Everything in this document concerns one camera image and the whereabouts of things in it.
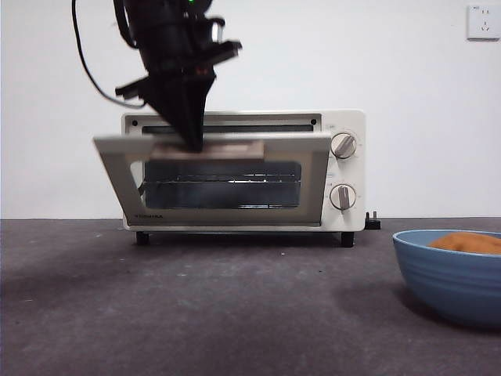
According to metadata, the metal wire oven rack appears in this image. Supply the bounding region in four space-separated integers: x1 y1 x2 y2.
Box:
144 172 298 187

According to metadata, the white wall socket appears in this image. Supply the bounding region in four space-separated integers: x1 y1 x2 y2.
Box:
466 4 501 42

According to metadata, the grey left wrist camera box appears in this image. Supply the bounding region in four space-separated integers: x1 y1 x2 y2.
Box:
207 16 227 43

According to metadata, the blue ceramic bowl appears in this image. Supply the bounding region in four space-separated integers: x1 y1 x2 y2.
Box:
392 230 501 328

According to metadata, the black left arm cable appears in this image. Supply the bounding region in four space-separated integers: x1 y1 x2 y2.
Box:
71 0 148 109

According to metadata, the orange-brown potato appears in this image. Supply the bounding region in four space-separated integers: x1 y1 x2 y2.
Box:
427 231 501 255

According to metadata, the white glass oven door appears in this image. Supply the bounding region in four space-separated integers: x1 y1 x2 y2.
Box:
92 132 333 228

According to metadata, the white toaster oven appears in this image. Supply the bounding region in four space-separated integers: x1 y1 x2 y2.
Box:
121 108 367 248

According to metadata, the beige oven knob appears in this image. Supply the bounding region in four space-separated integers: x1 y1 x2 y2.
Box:
330 132 359 160
329 183 358 212

